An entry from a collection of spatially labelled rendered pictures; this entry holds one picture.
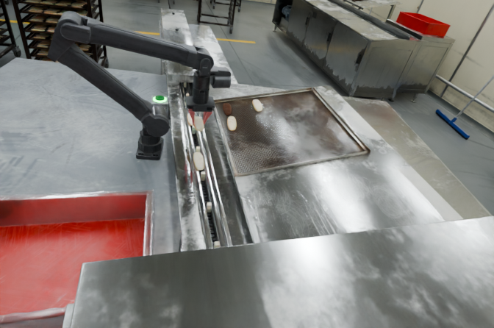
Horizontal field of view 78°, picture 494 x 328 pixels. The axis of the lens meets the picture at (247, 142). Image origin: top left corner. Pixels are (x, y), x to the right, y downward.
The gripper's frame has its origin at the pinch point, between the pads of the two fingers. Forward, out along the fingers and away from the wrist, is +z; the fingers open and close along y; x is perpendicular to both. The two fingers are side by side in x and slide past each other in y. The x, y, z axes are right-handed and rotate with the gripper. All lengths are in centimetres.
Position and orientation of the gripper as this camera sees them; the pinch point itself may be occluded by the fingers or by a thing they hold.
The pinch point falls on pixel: (198, 121)
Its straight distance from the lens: 117.3
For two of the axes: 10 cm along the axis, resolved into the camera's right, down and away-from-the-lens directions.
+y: 9.6, -0.2, 2.9
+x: -2.4, -6.0, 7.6
